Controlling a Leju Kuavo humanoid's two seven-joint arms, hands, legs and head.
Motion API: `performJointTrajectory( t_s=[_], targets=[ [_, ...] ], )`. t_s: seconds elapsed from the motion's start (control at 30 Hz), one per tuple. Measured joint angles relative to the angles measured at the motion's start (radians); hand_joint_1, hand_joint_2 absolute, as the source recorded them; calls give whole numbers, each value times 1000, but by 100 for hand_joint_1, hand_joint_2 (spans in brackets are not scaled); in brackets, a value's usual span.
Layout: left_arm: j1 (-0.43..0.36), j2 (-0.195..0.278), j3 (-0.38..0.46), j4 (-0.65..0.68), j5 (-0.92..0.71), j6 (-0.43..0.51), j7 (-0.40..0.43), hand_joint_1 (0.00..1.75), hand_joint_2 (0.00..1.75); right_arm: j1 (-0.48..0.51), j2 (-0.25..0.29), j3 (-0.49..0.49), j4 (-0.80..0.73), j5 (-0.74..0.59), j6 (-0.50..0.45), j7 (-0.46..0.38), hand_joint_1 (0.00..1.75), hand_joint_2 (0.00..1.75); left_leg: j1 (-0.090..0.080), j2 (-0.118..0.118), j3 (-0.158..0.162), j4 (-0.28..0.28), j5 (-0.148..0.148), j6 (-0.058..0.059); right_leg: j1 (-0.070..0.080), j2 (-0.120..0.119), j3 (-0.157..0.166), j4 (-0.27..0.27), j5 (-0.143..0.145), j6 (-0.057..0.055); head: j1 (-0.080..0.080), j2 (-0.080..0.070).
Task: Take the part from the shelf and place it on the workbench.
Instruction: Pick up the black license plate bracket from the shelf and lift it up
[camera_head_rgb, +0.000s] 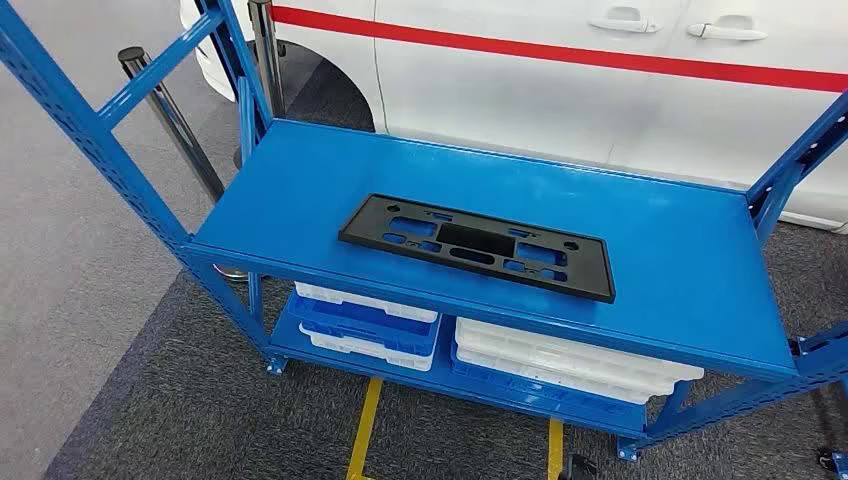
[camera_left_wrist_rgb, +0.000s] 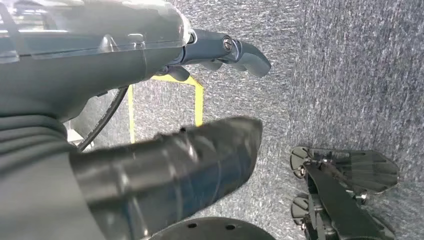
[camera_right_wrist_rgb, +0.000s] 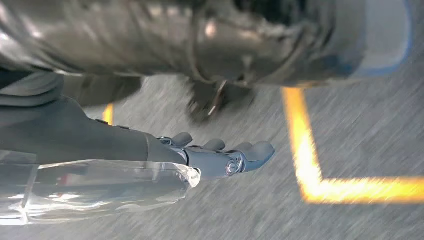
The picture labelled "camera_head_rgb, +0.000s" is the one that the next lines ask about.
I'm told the black plastic plate frame part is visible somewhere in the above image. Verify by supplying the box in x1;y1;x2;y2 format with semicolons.
337;193;617;305

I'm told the small blue plastic bin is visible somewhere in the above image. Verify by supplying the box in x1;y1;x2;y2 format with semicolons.
286;291;443;358

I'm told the white car with red stripe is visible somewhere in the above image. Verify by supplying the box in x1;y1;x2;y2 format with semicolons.
178;0;848;234

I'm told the large white plastic bin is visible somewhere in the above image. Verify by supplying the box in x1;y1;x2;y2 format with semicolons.
455;317;706;386
453;344;664;407

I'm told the large blue plastic bin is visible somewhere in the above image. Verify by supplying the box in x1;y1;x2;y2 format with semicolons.
450;344;647;432

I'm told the chrome stanchion post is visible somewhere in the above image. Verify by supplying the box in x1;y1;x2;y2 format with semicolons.
248;0;287;121
117;46;250;283

